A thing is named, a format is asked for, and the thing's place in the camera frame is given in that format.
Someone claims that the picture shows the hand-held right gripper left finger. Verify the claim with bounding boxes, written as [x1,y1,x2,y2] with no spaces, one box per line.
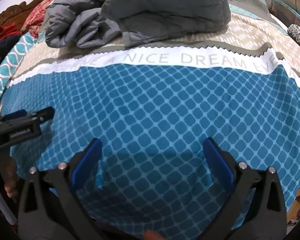
[17,138,103,240]

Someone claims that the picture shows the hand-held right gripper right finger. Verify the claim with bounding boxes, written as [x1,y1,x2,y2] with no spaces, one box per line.
[202,137,288,240]

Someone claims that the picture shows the red cloth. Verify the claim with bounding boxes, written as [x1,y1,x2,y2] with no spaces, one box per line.
[0,22,22,53]

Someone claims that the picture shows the patterned blue beige bed sheet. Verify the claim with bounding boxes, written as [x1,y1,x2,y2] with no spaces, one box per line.
[0,2,300,234]

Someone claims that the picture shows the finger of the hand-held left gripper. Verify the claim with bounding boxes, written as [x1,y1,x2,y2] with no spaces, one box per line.
[0,109,28,123]
[22,106,55,127]

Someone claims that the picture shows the person's left hand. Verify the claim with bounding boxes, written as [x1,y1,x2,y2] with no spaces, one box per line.
[4,159,19,199]

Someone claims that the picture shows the carved wooden headboard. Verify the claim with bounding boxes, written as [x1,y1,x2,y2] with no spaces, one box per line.
[0,0,47,28]

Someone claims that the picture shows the red floral quilt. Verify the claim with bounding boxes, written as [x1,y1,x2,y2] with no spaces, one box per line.
[20,0,62,39]

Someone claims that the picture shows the grey puffer jacket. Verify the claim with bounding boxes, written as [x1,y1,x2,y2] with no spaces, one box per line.
[41,0,232,49]

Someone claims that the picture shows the dark navy cloth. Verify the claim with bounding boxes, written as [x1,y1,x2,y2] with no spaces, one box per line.
[0,35,22,58]

